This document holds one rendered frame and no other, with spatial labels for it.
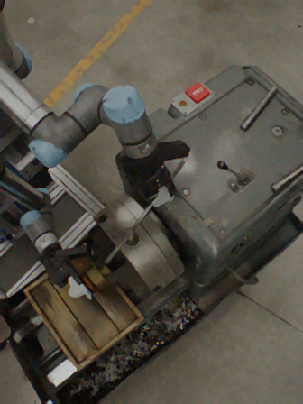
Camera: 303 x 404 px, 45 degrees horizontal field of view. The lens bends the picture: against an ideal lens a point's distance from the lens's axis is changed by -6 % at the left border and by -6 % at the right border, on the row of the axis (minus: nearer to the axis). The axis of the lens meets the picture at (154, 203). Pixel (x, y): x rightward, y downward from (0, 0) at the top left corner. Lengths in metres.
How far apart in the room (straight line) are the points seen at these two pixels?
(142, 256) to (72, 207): 1.25
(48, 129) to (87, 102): 0.10
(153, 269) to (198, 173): 0.30
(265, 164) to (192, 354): 1.39
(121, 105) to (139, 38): 2.52
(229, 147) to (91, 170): 1.55
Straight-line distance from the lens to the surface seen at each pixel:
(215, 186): 1.10
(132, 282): 1.17
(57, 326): 1.44
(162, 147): 0.89
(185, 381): 2.26
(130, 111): 0.75
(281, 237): 1.85
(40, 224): 1.29
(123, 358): 1.69
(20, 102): 0.83
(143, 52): 3.13
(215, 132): 1.18
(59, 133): 0.80
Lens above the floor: 2.26
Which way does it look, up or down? 68 degrees down
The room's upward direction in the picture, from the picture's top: 9 degrees counter-clockwise
